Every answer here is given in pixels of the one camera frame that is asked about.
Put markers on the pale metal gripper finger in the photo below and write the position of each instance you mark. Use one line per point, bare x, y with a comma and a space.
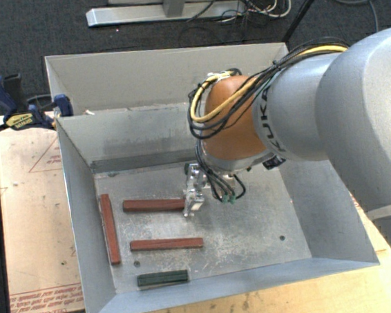
188, 207
199, 202

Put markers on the red-brown flat block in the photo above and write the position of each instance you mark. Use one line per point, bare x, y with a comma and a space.
152, 205
110, 230
166, 244

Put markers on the grey metal bin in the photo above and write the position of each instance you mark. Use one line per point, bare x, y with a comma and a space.
245, 237

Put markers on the dark green flat block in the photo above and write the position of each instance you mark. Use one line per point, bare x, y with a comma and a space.
162, 278

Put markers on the brown cardboard board, red print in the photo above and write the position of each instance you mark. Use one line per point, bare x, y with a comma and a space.
35, 221

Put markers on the black cylinder on white bracket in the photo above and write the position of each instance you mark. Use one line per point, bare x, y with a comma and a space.
273, 162

